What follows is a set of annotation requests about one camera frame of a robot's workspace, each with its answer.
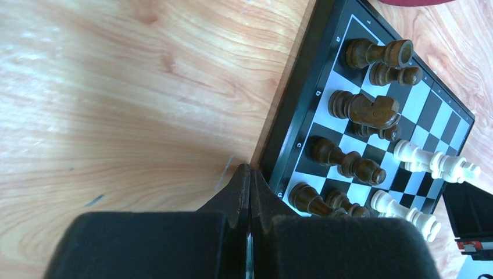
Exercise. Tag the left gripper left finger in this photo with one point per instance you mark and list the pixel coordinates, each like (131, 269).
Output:
(210, 242)

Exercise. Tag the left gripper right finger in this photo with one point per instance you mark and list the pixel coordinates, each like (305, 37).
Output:
(287, 245)

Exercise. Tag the black white chessboard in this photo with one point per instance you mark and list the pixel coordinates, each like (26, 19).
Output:
(359, 84)

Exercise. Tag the dark queen chess piece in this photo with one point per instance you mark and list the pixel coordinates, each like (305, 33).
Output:
(305, 198)

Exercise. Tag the dark bishop chess piece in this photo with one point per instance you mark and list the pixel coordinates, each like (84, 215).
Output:
(350, 165)

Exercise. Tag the dark knight chess piece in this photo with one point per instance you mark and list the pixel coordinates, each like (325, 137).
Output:
(382, 113)

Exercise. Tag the white queen chess piece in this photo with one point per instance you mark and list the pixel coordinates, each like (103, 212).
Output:
(452, 169)

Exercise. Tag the dark pawn chess piece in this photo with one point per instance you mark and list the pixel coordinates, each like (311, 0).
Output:
(381, 75)

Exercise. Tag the dark rook chess piece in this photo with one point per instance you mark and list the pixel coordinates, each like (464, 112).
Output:
(362, 52)

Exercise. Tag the red t-shirt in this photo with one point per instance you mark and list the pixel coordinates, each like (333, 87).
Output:
(414, 3)

